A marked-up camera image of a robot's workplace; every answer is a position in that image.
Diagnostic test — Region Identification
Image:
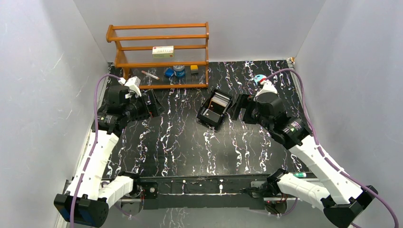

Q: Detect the black card storage box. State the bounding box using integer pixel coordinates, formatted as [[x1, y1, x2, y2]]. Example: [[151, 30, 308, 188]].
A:
[[196, 88, 233, 130]]

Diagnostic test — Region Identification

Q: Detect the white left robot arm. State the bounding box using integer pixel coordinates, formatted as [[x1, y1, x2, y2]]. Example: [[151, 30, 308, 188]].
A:
[[54, 85, 164, 228]]

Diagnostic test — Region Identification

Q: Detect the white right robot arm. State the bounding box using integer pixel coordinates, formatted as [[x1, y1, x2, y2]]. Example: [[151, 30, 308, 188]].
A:
[[230, 92, 376, 228]]

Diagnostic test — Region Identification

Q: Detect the stack of cards in box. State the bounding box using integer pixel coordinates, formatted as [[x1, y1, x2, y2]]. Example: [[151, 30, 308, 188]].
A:
[[210, 93, 230, 108]]

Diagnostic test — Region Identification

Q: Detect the blue white packaged tool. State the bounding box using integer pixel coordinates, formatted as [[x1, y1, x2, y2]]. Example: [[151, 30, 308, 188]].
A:
[[253, 74, 267, 87]]

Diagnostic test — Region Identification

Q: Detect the red white pen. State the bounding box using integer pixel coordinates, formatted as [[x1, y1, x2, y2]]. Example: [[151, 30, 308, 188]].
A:
[[141, 71, 160, 80]]

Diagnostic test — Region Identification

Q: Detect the blue square lid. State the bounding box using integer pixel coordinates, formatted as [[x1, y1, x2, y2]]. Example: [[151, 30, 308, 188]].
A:
[[164, 68, 174, 78]]

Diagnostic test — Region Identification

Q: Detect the blue round jar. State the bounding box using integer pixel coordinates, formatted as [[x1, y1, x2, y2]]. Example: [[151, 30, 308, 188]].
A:
[[173, 65, 186, 77]]

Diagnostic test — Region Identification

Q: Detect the orange wooden shelf rack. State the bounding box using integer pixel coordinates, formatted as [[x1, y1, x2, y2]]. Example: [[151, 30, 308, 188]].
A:
[[106, 22, 210, 89]]

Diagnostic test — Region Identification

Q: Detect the yellow black sponge block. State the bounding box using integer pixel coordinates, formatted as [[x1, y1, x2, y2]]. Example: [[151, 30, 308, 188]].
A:
[[190, 65, 199, 75]]

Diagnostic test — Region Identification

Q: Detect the white medicine box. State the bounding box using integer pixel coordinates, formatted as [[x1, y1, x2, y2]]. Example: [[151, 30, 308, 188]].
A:
[[152, 46, 174, 58]]

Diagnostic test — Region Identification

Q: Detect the green white marker pen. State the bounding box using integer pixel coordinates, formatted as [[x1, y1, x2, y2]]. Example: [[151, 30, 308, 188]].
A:
[[292, 172, 307, 178]]

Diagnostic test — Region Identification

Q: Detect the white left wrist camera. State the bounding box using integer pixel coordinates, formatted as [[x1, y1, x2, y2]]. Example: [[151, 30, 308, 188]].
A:
[[118, 76, 142, 97]]

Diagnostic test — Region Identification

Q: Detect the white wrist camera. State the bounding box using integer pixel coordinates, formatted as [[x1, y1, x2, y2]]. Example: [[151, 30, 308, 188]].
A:
[[256, 80, 278, 97], [118, 76, 142, 97]]

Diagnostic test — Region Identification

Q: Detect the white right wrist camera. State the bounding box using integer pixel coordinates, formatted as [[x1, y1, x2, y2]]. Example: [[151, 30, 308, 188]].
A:
[[256, 80, 278, 97]]

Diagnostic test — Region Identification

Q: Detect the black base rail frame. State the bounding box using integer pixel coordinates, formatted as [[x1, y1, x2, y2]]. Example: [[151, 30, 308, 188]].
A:
[[119, 172, 318, 211]]

